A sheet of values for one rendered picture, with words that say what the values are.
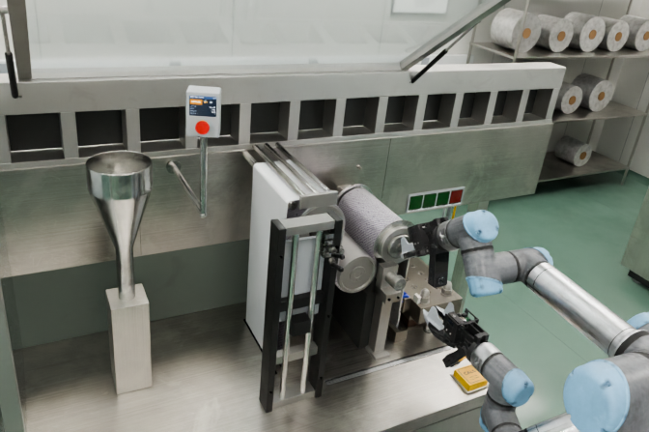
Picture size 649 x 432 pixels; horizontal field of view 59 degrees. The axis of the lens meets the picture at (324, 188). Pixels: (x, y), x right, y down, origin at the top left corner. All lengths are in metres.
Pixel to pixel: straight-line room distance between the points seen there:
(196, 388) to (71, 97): 0.81
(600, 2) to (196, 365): 5.19
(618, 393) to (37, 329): 1.44
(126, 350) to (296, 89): 0.83
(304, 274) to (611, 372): 0.68
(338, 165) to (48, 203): 0.84
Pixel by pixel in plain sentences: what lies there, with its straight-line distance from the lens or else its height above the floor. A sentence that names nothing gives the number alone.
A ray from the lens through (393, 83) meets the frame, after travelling 1.84.
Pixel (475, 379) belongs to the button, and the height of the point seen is 0.92.
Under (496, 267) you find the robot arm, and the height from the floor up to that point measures 1.39.
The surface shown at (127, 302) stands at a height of 1.17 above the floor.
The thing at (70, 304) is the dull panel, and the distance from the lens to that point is 1.80.
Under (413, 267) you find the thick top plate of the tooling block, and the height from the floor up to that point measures 1.02.
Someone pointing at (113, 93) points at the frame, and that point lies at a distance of 1.54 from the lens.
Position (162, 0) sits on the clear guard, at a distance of 1.23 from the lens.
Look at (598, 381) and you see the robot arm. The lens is 1.12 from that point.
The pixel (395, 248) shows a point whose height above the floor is 1.25.
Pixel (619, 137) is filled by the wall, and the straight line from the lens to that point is 6.69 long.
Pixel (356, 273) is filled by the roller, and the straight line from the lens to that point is 1.63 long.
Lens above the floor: 2.06
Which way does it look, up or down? 25 degrees down
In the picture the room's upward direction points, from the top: 6 degrees clockwise
